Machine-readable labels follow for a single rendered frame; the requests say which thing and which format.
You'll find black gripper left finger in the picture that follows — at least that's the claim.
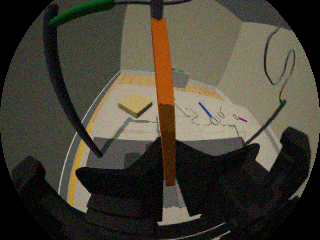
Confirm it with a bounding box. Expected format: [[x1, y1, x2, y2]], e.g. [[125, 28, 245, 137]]
[[76, 137, 164, 223]]

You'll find yellow rectangular block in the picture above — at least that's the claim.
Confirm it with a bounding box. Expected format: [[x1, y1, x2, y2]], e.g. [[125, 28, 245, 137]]
[[117, 92, 152, 119]]

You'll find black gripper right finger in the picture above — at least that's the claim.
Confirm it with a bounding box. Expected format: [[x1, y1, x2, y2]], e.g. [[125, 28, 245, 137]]
[[175, 140, 260, 217]]

